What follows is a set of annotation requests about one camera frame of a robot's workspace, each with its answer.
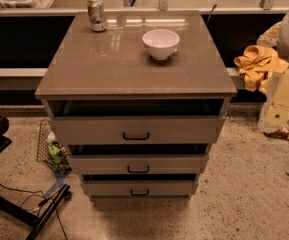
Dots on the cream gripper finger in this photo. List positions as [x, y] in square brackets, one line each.
[275, 111]

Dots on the grey drawer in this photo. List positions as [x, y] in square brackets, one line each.
[137, 130]
[137, 164]
[139, 188]

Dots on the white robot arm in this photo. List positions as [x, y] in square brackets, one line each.
[283, 40]

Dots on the grey drawer cabinet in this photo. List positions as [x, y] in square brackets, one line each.
[111, 74]

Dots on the brown snack bag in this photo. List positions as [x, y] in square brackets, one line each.
[282, 133]

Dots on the yellow crumpled cloth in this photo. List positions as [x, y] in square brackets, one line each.
[257, 65]

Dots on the white ceramic bowl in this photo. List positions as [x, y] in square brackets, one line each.
[160, 43]

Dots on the green white soda can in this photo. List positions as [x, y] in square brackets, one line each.
[97, 15]

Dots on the green snack bag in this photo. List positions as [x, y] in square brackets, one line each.
[55, 152]

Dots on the blue tape strip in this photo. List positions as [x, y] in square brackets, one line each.
[58, 184]

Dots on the wire mesh basket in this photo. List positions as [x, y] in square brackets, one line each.
[46, 136]

